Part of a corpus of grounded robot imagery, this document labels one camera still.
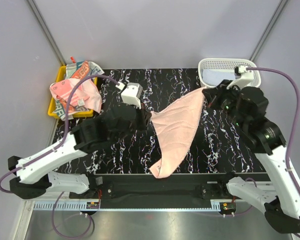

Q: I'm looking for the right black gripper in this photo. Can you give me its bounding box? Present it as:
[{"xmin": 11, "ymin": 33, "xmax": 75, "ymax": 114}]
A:
[{"xmin": 202, "ymin": 79, "xmax": 248, "ymax": 130}]

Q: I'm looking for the light blue towel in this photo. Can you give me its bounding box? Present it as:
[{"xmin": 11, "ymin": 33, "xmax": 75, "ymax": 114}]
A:
[{"xmin": 201, "ymin": 69, "xmax": 236, "ymax": 87}]

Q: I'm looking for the plain pink towel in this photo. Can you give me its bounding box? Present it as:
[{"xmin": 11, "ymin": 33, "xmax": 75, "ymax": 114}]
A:
[{"xmin": 149, "ymin": 87, "xmax": 205, "ymax": 179}]

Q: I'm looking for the pink bunny towel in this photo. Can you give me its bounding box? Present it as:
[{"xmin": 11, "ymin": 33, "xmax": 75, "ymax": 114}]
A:
[{"xmin": 49, "ymin": 78, "xmax": 102, "ymax": 114}]

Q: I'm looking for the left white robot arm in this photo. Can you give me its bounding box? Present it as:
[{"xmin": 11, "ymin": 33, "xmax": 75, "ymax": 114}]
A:
[{"xmin": 8, "ymin": 103, "xmax": 152, "ymax": 200}]

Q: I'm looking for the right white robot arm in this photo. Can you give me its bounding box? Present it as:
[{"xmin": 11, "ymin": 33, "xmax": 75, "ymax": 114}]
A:
[{"xmin": 202, "ymin": 80, "xmax": 300, "ymax": 235}]

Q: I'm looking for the white perforated basket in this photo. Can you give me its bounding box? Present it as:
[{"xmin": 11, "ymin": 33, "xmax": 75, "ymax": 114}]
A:
[{"xmin": 198, "ymin": 58, "xmax": 261, "ymax": 88}]

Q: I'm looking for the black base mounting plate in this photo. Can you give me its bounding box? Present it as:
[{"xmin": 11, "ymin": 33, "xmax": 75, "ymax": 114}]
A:
[{"xmin": 69, "ymin": 173, "xmax": 234, "ymax": 211}]

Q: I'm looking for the orange grey printed towel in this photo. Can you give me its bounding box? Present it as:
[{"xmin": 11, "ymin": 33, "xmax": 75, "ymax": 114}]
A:
[{"xmin": 55, "ymin": 61, "xmax": 104, "ymax": 121}]

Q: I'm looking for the yellow plastic bin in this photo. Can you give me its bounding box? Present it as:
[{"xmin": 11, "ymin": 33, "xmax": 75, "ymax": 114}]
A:
[{"xmin": 47, "ymin": 66, "xmax": 94, "ymax": 120}]

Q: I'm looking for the left small circuit board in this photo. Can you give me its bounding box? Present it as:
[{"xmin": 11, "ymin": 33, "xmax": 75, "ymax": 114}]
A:
[{"xmin": 86, "ymin": 201, "xmax": 100, "ymax": 209}]

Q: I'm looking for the small circuit board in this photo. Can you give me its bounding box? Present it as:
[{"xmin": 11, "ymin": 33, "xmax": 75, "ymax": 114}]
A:
[
  {"xmin": 86, "ymin": 201, "xmax": 100, "ymax": 209},
  {"xmin": 222, "ymin": 202, "xmax": 236, "ymax": 211}
]

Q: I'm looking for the right small circuit board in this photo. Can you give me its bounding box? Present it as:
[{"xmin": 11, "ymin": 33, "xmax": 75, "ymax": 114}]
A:
[{"xmin": 222, "ymin": 202, "xmax": 236, "ymax": 211}]

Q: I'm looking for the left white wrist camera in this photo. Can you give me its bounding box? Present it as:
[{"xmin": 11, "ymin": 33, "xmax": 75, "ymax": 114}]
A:
[{"xmin": 116, "ymin": 82, "xmax": 143, "ymax": 109}]

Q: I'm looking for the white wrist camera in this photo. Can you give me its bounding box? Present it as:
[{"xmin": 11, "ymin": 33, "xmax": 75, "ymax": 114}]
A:
[
  {"xmin": 226, "ymin": 65, "xmax": 254, "ymax": 90},
  {"xmin": 116, "ymin": 82, "xmax": 143, "ymax": 109}
]

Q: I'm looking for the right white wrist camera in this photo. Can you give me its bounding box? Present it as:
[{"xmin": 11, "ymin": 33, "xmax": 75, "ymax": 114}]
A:
[{"xmin": 226, "ymin": 65, "xmax": 254, "ymax": 90}]

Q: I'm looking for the slotted white cable duct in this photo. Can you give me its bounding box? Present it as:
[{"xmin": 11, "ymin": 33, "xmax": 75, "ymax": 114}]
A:
[{"xmin": 34, "ymin": 201, "xmax": 87, "ymax": 211}]

